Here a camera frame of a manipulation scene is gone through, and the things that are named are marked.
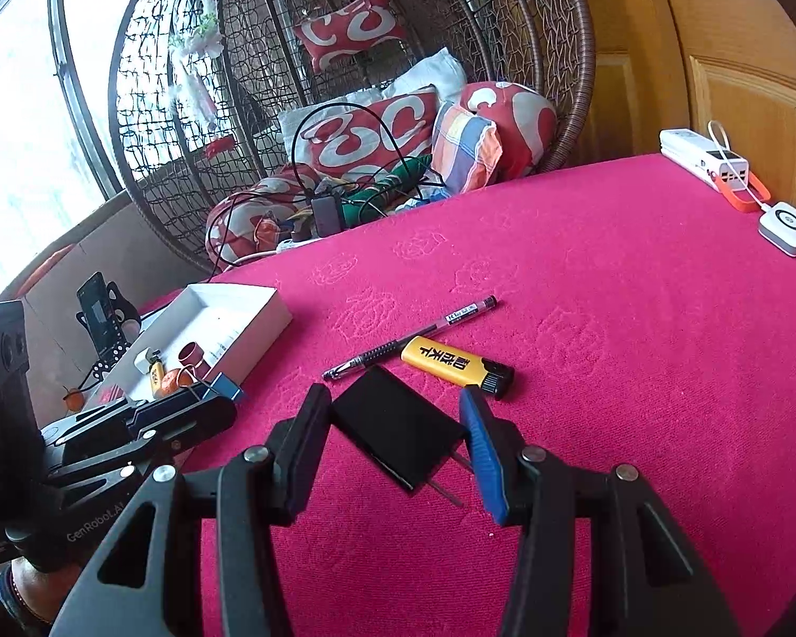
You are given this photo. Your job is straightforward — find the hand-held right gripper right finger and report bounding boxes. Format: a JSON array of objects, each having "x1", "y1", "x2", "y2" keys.
[{"x1": 459, "y1": 386, "x2": 744, "y2": 637}]

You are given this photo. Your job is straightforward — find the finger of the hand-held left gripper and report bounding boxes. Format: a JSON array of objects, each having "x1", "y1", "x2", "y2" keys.
[
  {"x1": 43, "y1": 434, "x2": 193, "y2": 505},
  {"x1": 36, "y1": 393, "x2": 238, "y2": 462}
]

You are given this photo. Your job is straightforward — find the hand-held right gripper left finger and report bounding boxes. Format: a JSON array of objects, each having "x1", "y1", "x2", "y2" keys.
[{"x1": 49, "y1": 383, "x2": 334, "y2": 637}]

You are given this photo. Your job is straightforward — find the small orange mandarin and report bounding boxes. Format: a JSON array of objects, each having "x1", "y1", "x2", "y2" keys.
[{"x1": 159, "y1": 368, "x2": 193, "y2": 399}]

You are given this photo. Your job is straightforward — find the blue binder clip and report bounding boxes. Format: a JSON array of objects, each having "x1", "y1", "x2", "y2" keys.
[{"x1": 176, "y1": 365, "x2": 248, "y2": 404}]

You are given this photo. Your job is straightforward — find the red cylinder container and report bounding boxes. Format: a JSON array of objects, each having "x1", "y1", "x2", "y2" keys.
[{"x1": 178, "y1": 341, "x2": 210, "y2": 373}]

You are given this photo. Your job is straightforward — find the black power adapter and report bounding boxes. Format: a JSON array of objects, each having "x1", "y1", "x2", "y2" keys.
[{"x1": 332, "y1": 366, "x2": 475, "y2": 509}]

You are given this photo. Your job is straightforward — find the white cardboard box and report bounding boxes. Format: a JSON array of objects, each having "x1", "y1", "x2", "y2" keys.
[{"x1": 99, "y1": 283, "x2": 294, "y2": 406}]

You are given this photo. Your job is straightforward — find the person's left forearm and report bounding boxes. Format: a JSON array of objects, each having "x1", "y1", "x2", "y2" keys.
[{"x1": 0, "y1": 554, "x2": 90, "y2": 634}]

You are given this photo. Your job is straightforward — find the black phone stand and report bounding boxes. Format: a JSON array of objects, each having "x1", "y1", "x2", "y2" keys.
[{"x1": 83, "y1": 282, "x2": 142, "y2": 386}]

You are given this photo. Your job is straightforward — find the black gel pen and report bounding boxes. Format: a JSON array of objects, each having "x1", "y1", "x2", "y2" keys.
[{"x1": 323, "y1": 295, "x2": 498, "y2": 382}]

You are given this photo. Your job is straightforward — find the black phone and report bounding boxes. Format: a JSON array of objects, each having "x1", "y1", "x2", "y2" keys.
[{"x1": 76, "y1": 272, "x2": 110, "y2": 329}]

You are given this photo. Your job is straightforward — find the magenta tablecloth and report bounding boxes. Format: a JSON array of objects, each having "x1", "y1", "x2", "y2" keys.
[{"x1": 139, "y1": 154, "x2": 796, "y2": 637}]

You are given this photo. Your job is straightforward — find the black charger brick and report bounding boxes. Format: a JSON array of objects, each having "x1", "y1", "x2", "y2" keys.
[{"x1": 312, "y1": 194, "x2": 342, "y2": 238}]

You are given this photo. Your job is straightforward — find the green umbrella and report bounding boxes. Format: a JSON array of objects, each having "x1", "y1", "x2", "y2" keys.
[{"x1": 341, "y1": 154, "x2": 435, "y2": 221}]

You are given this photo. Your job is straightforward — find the plaid pillow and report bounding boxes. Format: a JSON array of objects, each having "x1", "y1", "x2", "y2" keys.
[{"x1": 431, "y1": 101, "x2": 503, "y2": 195}]

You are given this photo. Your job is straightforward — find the large red patterned cushion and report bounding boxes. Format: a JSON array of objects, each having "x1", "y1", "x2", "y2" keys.
[{"x1": 303, "y1": 86, "x2": 439, "y2": 183}]

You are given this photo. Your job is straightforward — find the barred window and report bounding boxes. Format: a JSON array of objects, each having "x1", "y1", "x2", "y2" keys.
[{"x1": 0, "y1": 0, "x2": 167, "y2": 306}]

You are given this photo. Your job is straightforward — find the round red patterned cushion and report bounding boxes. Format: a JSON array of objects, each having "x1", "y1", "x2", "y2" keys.
[{"x1": 459, "y1": 81, "x2": 558, "y2": 180}]

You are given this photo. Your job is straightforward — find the white power bank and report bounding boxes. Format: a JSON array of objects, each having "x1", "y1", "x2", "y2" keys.
[{"x1": 659, "y1": 128, "x2": 750, "y2": 190}]

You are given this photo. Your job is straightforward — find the white pillow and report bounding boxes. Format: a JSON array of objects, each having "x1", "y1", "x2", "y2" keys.
[{"x1": 280, "y1": 48, "x2": 469, "y2": 153}]

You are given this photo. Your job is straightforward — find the white square charger puck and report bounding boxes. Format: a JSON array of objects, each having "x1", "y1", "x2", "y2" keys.
[{"x1": 758, "y1": 202, "x2": 796, "y2": 257}]

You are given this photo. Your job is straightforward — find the white dreamcatcher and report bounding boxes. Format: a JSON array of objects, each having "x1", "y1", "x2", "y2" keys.
[{"x1": 169, "y1": 0, "x2": 225, "y2": 134}]

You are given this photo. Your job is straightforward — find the small red patterned pillow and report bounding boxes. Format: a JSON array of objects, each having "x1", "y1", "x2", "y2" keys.
[{"x1": 293, "y1": 0, "x2": 399, "y2": 74}]

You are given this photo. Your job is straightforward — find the wicker hanging chair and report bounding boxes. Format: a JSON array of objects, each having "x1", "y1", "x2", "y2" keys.
[{"x1": 108, "y1": 0, "x2": 596, "y2": 280}]

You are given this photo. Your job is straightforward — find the wooden door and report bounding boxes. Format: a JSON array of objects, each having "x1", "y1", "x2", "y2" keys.
[{"x1": 570, "y1": 0, "x2": 796, "y2": 213}]

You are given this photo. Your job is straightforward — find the orange strap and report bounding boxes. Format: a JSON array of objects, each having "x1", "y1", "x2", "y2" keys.
[{"x1": 713, "y1": 173, "x2": 771, "y2": 214}]

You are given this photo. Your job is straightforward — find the white cable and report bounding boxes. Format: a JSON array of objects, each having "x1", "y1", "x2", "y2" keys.
[{"x1": 708, "y1": 120, "x2": 774, "y2": 210}]

